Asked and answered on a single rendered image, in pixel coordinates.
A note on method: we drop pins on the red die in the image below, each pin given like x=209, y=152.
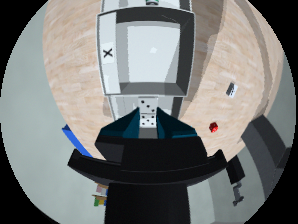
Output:
x=213, y=127

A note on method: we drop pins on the white domino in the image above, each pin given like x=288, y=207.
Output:
x=148, y=106

